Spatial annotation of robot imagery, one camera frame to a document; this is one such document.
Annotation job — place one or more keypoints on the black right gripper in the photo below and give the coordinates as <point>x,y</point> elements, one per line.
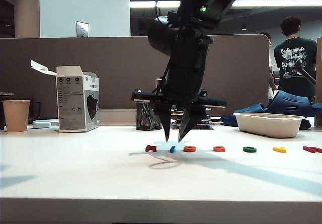
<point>183,70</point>

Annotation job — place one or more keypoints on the blue letter l magnet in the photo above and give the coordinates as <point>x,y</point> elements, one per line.
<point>172,149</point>

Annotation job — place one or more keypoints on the orange letter o magnet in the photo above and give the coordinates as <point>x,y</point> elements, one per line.
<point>186,148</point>

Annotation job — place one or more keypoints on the green letter magnet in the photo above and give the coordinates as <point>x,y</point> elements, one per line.
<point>245,149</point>

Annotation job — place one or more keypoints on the yellow letter magnet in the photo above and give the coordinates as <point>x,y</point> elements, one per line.
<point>279,149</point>

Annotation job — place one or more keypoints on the flat case of letter magnets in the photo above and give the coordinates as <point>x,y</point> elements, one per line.
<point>207,118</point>
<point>205,127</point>
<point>177,112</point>
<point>206,122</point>

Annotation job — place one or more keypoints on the red letter h magnet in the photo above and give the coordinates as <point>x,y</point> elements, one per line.
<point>150,148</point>

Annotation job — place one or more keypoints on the orange letter a magnet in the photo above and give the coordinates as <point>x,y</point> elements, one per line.
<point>216,149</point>

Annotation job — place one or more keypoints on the dark red letter magnet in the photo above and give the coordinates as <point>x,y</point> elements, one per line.
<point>311,149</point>

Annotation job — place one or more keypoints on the black and white pen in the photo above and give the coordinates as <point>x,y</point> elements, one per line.
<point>148,115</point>

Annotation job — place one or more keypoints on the black mesh pen holder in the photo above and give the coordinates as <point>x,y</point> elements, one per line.
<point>146,119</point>

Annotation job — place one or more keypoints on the beige oval pulp tray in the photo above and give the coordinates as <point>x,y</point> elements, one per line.
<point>268,125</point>

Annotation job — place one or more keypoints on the white face mask box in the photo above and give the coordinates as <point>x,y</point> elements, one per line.
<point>75,103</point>

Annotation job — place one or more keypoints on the person in white shirt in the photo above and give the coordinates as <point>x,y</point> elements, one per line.
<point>270,58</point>

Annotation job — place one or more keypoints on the brown desk partition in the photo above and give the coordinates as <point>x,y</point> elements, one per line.
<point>75,58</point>

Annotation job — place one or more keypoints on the person in dark green shirt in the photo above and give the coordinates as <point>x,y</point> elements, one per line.
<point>294,65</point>

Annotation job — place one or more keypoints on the grey metal tool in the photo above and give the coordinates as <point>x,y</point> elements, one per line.
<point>304,73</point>

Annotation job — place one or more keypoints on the white earbud case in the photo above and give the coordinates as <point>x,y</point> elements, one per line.
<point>41,124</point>

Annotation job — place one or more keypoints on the brown cardboard box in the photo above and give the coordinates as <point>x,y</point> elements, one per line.
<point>319,83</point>

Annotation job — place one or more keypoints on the long ceiling light strip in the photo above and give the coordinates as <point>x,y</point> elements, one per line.
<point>276,3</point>

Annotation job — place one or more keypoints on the brown paper cup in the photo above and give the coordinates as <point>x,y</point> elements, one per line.
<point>16,117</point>

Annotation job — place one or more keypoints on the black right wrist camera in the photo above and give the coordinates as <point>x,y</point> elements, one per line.
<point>219,2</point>

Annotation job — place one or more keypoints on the metal wall plate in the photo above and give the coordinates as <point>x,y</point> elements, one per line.
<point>82,29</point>

